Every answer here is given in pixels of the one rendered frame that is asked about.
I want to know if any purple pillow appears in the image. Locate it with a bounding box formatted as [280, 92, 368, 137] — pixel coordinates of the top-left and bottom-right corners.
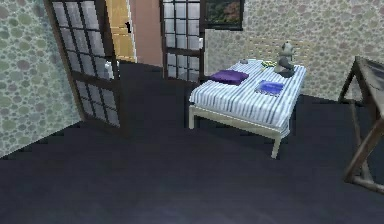
[209, 69, 250, 86]

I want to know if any brown glass-paned room door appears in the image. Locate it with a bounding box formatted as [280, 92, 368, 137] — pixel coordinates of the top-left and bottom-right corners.
[43, 0, 129, 138]
[159, 0, 206, 84]

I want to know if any blue book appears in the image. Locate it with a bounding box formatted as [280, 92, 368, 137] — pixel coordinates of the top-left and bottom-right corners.
[254, 79, 285, 97]

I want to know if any grey teddy bear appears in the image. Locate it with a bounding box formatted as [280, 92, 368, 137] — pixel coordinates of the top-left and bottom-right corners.
[273, 41, 296, 79]

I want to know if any yellow wooden room door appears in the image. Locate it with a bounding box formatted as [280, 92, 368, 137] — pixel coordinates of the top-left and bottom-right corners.
[105, 0, 138, 63]

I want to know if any dark brown wooden table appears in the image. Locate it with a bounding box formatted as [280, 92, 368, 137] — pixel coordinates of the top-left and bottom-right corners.
[337, 55, 384, 195]

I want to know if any striped bed with pale frame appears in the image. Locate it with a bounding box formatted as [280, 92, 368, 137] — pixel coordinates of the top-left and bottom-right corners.
[188, 37, 312, 160]

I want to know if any dark framed wall picture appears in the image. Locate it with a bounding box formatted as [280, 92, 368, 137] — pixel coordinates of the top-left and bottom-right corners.
[203, 0, 245, 32]

